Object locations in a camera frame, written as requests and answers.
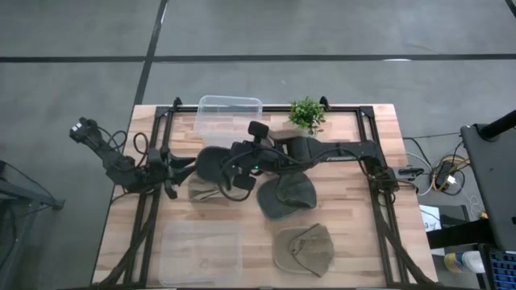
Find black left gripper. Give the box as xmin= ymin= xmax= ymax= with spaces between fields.
xmin=147 ymin=147 xmax=198 ymax=201

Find tangled floor cables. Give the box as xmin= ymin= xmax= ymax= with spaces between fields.
xmin=402 ymin=132 xmax=473 ymax=198

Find small green potted plant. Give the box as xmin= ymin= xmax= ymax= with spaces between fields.
xmin=288 ymin=96 xmax=327 ymax=140

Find grey metal cart frame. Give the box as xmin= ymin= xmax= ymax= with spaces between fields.
xmin=0 ymin=159 xmax=65 ymax=290

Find black shelf board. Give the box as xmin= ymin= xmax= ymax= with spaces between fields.
xmin=426 ymin=219 xmax=495 ymax=250

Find white bottle with yellow label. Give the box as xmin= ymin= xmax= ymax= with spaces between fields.
xmin=443 ymin=250 xmax=485 ymax=274

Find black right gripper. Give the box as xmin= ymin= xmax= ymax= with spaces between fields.
xmin=231 ymin=120 xmax=284 ymax=192

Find dark grey equipment cabinet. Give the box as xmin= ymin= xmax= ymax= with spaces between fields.
xmin=460 ymin=122 xmax=516 ymax=251

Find clear plastic container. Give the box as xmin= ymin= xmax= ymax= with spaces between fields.
xmin=193 ymin=94 xmax=264 ymax=148
xmin=158 ymin=220 xmax=243 ymax=288

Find black aluminium rig frame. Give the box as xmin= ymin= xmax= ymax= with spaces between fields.
xmin=92 ymin=96 xmax=429 ymax=288

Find backlit keyboard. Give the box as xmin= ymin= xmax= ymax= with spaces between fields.
xmin=486 ymin=249 xmax=516 ymax=290

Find white paper sheet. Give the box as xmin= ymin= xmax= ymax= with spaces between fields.
xmin=418 ymin=204 xmax=443 ymax=233

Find dark green cap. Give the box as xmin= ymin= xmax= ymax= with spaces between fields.
xmin=256 ymin=172 xmax=318 ymax=221
xmin=195 ymin=146 xmax=235 ymax=185

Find black pole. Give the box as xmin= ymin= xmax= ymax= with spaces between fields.
xmin=479 ymin=109 xmax=516 ymax=141

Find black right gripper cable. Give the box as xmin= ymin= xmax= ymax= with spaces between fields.
xmin=217 ymin=149 xmax=253 ymax=203

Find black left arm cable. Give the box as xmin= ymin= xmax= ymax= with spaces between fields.
xmin=96 ymin=126 xmax=151 ymax=163

